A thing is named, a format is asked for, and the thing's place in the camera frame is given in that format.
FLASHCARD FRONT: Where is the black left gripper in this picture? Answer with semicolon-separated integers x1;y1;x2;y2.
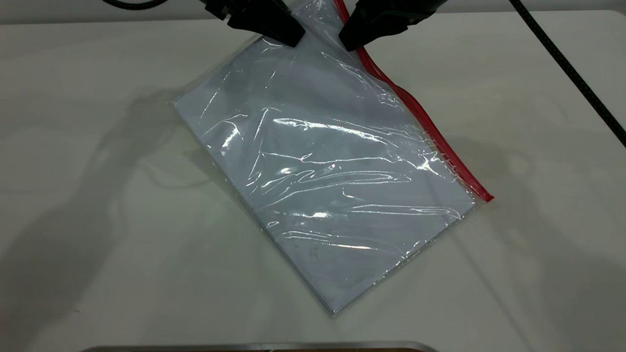
198;0;306;48

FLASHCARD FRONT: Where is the silver metal rim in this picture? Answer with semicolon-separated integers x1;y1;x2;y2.
81;341;438;352

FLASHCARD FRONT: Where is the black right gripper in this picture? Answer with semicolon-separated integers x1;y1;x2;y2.
338;0;448;52

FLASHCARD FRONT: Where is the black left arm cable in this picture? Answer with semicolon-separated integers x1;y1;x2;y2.
102;0;168;10

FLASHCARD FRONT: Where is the clear plastic red-zipper bag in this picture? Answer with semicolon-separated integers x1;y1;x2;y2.
171;0;494;319

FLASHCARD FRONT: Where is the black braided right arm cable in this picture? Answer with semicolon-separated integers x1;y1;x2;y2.
508;0;626;148

